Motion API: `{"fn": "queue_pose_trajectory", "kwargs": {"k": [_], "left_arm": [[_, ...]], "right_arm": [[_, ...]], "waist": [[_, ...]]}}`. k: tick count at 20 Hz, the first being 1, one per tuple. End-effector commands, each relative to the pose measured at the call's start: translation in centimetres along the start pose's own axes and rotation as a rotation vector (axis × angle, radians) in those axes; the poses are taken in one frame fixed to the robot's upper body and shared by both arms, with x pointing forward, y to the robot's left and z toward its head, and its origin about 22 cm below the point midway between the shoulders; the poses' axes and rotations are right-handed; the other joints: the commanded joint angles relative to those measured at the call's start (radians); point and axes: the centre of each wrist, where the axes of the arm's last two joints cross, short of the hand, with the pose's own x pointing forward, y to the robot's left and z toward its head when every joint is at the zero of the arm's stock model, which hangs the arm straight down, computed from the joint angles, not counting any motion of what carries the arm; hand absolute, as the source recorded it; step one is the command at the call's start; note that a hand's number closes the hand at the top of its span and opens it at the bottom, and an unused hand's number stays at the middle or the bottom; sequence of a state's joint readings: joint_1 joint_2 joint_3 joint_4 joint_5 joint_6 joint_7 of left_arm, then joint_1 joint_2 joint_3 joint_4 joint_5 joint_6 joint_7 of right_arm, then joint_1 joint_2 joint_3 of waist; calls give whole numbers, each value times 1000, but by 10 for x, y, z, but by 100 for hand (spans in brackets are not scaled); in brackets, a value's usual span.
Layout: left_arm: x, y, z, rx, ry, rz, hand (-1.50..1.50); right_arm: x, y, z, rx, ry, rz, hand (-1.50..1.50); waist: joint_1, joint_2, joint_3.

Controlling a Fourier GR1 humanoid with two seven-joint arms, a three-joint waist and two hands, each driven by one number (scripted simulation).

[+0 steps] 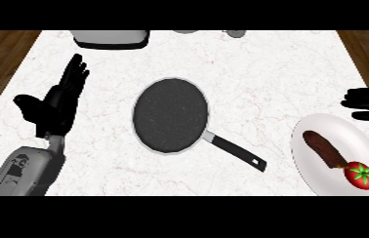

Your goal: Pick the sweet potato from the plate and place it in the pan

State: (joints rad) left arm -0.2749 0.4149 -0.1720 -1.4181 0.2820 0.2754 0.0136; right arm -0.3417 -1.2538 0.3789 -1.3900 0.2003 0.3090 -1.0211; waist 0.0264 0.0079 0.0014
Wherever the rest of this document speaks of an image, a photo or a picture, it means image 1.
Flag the dark grey frying pan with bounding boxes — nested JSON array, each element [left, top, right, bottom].
[[132, 77, 269, 174]]

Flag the white plate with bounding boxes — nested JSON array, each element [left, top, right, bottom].
[[290, 113, 369, 197]]

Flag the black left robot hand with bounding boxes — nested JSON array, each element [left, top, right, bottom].
[[13, 53, 92, 139]]

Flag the pale grey appliance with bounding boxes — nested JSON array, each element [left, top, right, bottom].
[[70, 30, 153, 51]]

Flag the small grey round object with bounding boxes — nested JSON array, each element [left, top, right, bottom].
[[227, 30, 247, 39]]

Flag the red tomato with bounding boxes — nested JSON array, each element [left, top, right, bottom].
[[342, 161, 369, 191]]

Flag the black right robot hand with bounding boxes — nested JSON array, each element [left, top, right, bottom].
[[340, 87, 369, 121]]

